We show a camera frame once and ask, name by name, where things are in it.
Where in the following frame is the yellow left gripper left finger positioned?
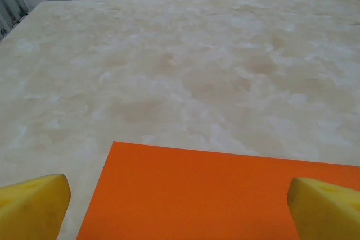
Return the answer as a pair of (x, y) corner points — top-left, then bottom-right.
(0, 173), (71, 240)

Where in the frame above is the orange square paper sheet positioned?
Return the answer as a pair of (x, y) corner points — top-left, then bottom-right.
(76, 141), (360, 240)

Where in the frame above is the aluminium frame post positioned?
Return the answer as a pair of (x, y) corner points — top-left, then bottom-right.
(0, 0), (31, 41)

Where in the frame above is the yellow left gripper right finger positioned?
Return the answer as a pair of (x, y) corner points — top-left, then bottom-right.
(286, 176), (360, 240)

